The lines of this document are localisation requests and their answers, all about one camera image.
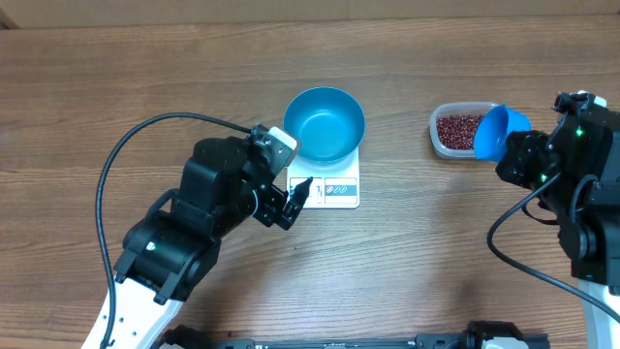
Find white digital kitchen scale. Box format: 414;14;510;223
287;149;360;209

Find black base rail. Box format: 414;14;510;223
159;319;551;349

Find blue plastic measuring scoop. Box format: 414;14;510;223
474;105;531;162

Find blue metal bowl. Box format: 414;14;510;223
283;86;366;163

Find red adzuki beans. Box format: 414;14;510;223
436;114;484;150

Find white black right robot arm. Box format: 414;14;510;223
486;91;619;348

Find clear plastic bean container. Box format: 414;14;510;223
429;102;498;160

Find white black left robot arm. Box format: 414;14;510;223
83;125;311;348

